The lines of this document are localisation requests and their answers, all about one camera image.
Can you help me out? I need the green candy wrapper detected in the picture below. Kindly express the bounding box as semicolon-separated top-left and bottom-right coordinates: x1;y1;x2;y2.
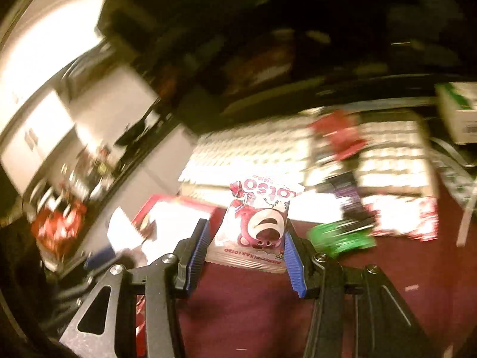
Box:
306;220;376;258

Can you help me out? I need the large red snack packet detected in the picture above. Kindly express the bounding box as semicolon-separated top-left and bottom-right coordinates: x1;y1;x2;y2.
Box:
363;195;439;242

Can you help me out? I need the white pink Lotso packet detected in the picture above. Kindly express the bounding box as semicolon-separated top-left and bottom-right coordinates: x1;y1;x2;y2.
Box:
205;175;304;274

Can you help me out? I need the red white tray box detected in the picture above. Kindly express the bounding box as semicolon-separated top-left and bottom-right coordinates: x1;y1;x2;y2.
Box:
107;194;216;267

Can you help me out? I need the white mechanical keyboard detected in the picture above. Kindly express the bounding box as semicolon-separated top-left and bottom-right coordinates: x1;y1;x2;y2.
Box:
179;109;438;205

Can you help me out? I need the small red packet on keyboard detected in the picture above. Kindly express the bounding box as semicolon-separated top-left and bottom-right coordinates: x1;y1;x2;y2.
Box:
311;109;366;161

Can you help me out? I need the white green medicine box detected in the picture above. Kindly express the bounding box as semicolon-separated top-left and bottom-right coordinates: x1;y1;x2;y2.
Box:
435;82;477;145

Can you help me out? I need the black computer monitor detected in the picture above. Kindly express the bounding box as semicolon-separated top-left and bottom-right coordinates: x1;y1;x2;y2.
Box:
97;0;476;130

